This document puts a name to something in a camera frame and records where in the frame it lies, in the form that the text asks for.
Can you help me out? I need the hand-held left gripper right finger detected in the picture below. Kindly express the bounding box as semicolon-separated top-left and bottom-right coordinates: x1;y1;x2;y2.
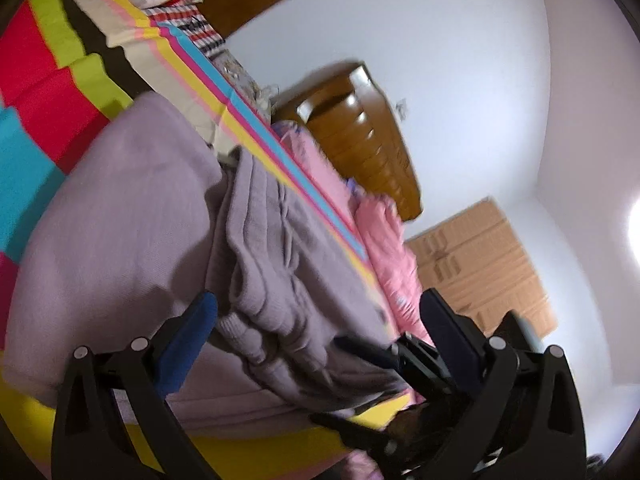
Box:
419;287;587;480

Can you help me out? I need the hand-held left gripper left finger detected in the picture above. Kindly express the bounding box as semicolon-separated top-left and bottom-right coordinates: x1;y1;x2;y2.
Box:
50;290;221;480

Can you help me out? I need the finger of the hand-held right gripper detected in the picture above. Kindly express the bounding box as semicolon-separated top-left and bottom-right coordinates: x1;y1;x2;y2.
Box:
309;409;402;467
334;332;470;407

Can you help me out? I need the lavender knitted sweater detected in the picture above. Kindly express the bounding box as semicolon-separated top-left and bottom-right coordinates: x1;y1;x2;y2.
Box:
5;91;427;432

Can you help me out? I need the light wooden wardrobe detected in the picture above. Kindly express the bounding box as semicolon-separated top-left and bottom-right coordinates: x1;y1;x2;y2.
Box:
404;197;559;342

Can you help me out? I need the plain pink quilt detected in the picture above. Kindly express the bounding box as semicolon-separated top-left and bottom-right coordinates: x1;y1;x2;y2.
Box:
271;120;434;347

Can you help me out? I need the brown wooden headboard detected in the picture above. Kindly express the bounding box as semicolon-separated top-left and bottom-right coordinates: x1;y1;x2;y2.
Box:
294;60;424;222
200;0;292;42

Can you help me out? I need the pale patterned cloth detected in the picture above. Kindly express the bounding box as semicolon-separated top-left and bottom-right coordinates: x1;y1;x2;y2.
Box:
214;51;274;122

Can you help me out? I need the colourful striped blanket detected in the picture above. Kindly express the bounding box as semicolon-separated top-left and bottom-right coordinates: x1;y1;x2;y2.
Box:
0;0;417;480

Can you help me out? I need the red plaid bed sheet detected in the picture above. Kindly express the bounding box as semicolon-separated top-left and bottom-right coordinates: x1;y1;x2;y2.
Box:
144;2;227;59

